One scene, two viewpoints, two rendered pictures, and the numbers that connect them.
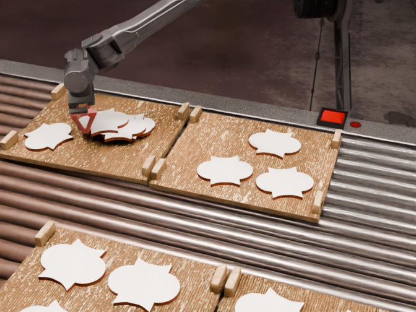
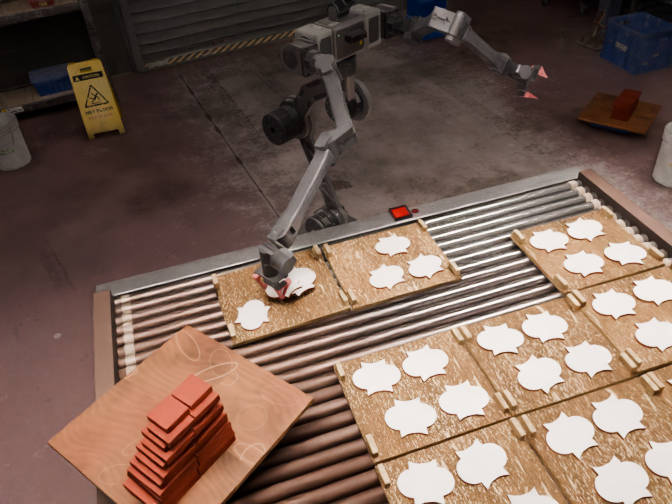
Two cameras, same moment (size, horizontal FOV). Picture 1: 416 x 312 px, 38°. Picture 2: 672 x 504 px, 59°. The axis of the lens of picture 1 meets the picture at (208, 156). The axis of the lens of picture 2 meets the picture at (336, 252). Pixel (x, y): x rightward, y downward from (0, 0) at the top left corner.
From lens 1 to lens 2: 1.12 m
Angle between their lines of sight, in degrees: 28
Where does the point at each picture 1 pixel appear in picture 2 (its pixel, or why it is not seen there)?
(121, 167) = (325, 308)
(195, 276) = (442, 343)
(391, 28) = not seen: hidden behind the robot
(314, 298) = (505, 318)
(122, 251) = (390, 353)
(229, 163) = (384, 271)
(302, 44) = (219, 155)
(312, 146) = (412, 236)
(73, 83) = (287, 268)
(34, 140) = (249, 322)
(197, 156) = (359, 277)
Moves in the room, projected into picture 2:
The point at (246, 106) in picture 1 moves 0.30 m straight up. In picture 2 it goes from (343, 229) to (339, 165)
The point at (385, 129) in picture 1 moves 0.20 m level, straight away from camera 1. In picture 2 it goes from (433, 206) to (413, 181)
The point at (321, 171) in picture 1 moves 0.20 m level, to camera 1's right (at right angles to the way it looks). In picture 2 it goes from (433, 249) to (470, 227)
